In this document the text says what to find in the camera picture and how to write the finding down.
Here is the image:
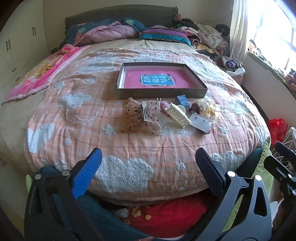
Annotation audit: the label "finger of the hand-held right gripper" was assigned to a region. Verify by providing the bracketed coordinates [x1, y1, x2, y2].
[264, 156, 296, 186]
[275, 142, 296, 163]

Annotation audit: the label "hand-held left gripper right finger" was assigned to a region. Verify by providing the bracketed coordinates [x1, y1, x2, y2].
[195, 148, 273, 241]

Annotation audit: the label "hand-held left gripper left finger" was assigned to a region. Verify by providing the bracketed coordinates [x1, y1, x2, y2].
[24, 148, 103, 241]

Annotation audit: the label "cream hair claw clip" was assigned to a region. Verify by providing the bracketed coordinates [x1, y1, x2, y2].
[165, 103, 192, 129]

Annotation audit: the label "cream spiral hair tie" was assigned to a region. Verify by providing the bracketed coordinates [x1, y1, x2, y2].
[195, 99, 208, 112]

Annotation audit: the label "pink hair scrunchie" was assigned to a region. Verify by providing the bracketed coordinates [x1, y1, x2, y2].
[159, 101, 171, 115]

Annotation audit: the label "grey cardboard box tray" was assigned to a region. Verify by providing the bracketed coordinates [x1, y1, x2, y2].
[117, 62, 208, 100]

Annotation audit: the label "green blanket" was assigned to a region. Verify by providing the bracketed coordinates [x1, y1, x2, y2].
[251, 139, 273, 186]

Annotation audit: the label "red plastic bag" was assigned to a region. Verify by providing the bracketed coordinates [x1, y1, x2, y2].
[268, 119, 288, 145]

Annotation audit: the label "peach cloud pattern quilt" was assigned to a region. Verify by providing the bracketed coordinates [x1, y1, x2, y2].
[23, 47, 271, 204]

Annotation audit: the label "red floral cloth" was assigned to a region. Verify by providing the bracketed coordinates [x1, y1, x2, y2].
[113, 192, 213, 239]

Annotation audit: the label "yellow ribbon bow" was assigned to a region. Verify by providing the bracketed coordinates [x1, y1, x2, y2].
[196, 99, 220, 121]

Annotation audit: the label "small blue box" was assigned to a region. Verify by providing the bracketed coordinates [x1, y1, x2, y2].
[176, 95, 190, 107]

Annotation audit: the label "clothes on windowsill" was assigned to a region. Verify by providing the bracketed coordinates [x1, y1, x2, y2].
[248, 40, 296, 93]

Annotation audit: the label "basket of clothes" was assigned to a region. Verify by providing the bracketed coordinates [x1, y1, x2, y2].
[214, 54, 245, 84]

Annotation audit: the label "pink cartoon blanket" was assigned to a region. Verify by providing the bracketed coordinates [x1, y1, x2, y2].
[2, 44, 90, 106]

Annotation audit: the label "window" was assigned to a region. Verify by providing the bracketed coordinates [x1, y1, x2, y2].
[247, 0, 296, 70]

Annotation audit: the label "cream curtain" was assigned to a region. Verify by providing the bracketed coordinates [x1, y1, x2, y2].
[229, 0, 249, 63]

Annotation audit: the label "pile of clothes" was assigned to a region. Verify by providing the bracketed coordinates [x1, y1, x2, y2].
[173, 14, 232, 56]

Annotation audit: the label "dark blue pink comforter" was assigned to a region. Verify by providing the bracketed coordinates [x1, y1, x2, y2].
[60, 18, 146, 48]

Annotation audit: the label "purple teal striped pillow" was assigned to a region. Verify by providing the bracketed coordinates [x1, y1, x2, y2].
[139, 25, 192, 47]

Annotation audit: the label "cream wardrobe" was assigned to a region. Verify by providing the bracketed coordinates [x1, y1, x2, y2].
[0, 0, 51, 93]

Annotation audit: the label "dark grey headboard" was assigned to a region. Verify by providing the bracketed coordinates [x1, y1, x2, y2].
[65, 5, 178, 35]

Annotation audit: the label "white wire rack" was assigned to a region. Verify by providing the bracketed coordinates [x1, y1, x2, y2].
[273, 131, 296, 167]

